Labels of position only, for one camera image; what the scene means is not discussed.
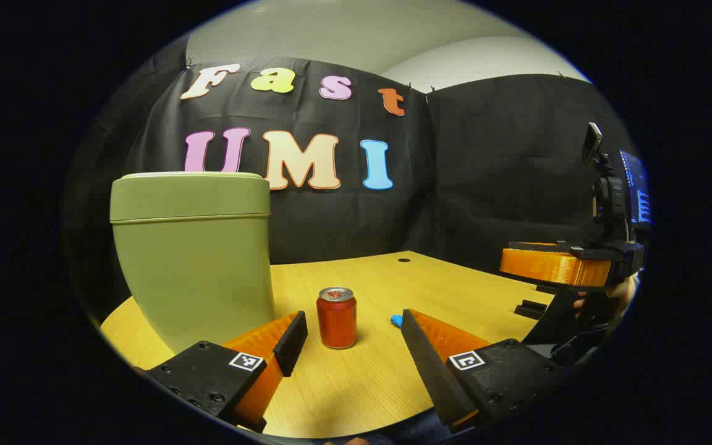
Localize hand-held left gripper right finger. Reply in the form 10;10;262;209
400;308;570;433

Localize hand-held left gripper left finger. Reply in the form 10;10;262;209
146;310;308;433

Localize red pop can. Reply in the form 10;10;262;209
316;287;357;349

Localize green desktop garbage bin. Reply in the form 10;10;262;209
110;172;276;354

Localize wooden desktop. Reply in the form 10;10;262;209
100;250;564;439

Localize computer monitor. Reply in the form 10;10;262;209
619;150;652;224

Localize person's blue trousers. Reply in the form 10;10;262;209
387;411;456;443

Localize black backdrop cloth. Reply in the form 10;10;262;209
66;37;641;310

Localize black desk bracket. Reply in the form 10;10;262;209
514;299;548;320

